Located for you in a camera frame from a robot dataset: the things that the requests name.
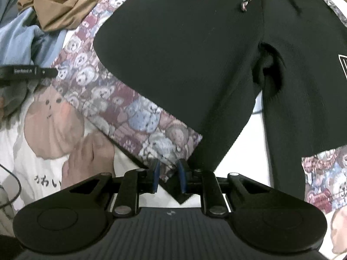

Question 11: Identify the black cable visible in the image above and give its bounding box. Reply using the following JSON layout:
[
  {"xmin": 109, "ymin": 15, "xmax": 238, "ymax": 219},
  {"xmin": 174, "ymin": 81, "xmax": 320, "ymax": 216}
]
[{"xmin": 0, "ymin": 165, "xmax": 22, "ymax": 209}]

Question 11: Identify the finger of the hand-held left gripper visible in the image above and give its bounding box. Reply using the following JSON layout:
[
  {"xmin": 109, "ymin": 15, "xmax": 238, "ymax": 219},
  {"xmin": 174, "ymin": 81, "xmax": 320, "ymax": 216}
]
[{"xmin": 0, "ymin": 65, "xmax": 58, "ymax": 80}]

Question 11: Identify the cream printed bed sheet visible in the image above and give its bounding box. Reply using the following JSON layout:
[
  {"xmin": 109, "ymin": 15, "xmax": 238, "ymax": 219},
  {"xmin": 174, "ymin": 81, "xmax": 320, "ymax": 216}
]
[{"xmin": 0, "ymin": 0, "xmax": 347, "ymax": 255}]

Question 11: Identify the black shorts bear-print trim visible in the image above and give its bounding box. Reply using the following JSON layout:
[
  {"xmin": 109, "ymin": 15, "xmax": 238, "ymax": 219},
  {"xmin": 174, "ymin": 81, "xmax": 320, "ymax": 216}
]
[{"xmin": 51, "ymin": 0, "xmax": 347, "ymax": 214}]

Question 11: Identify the brown garment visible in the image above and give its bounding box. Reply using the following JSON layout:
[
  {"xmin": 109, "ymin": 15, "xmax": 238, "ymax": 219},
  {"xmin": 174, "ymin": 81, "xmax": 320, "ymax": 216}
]
[{"xmin": 17, "ymin": 0, "xmax": 101, "ymax": 32}]

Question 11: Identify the grey pillow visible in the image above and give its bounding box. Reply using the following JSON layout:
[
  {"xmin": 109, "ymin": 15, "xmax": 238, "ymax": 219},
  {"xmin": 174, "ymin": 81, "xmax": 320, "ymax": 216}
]
[{"xmin": 0, "ymin": 0, "xmax": 41, "ymax": 25}]

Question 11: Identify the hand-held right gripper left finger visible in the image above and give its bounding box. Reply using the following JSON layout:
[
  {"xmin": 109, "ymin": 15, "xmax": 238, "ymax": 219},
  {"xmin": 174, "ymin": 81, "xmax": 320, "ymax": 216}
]
[{"xmin": 61, "ymin": 159, "xmax": 161, "ymax": 217}]

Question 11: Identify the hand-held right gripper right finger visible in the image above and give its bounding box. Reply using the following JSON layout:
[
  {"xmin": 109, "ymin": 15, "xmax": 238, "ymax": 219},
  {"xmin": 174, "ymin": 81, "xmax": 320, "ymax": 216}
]
[{"xmin": 177, "ymin": 159, "xmax": 273, "ymax": 218}]

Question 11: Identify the light blue cloth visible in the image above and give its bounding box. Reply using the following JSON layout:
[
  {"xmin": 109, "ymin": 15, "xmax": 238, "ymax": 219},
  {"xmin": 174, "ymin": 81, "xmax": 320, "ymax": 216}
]
[{"xmin": 0, "ymin": 5, "xmax": 68, "ymax": 68}]

